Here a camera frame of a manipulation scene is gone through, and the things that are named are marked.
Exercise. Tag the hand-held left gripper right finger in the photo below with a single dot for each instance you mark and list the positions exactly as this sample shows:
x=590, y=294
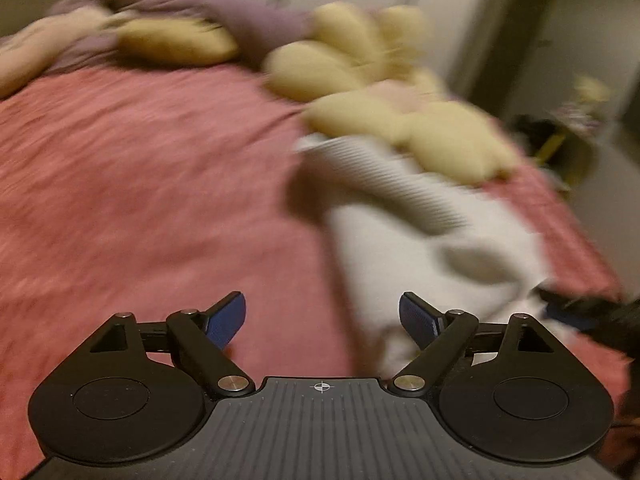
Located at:
x=417, y=321

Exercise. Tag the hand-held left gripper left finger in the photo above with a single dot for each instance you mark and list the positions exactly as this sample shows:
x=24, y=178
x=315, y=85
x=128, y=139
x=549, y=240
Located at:
x=227, y=320

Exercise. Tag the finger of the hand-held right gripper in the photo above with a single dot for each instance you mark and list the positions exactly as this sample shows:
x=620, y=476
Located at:
x=565, y=310

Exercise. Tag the white ribbed sweater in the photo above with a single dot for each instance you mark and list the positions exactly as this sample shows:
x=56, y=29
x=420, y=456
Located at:
x=400, y=220

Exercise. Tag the yellow-green side table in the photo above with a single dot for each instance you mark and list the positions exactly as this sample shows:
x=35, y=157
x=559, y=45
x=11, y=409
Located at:
x=572, y=155

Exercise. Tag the dark plush toy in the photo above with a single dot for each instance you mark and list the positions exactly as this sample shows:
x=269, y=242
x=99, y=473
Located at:
x=532, y=130

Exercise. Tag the small pink trinkets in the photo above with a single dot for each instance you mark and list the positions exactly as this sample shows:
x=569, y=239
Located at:
x=575, y=112

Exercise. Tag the pale yellow paper bag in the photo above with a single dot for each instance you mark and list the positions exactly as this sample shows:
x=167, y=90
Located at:
x=592, y=90

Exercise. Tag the yellow flower pillow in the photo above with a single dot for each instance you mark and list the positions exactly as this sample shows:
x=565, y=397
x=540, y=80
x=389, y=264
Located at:
x=370, y=90

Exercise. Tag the small yellow pillow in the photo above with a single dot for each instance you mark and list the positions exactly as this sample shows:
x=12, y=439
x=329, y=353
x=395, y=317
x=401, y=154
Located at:
x=175, y=42

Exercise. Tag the purple pillow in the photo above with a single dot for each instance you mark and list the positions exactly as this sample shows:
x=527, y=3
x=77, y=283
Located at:
x=210, y=7

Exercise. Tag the long beige plush pillow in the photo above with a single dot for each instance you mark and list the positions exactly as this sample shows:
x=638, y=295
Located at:
x=35, y=50

